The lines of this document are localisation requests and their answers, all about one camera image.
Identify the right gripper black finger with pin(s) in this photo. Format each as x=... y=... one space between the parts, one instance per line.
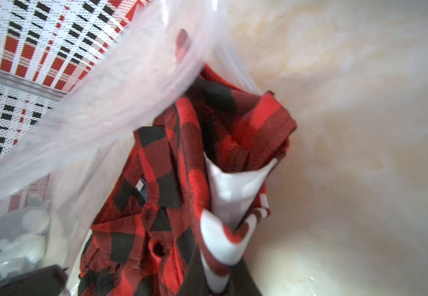
x=200 y=280

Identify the red black plaid shirt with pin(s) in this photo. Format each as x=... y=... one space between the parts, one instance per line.
x=194 y=181

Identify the clear plastic vacuum bag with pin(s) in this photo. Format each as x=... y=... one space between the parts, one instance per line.
x=66 y=163

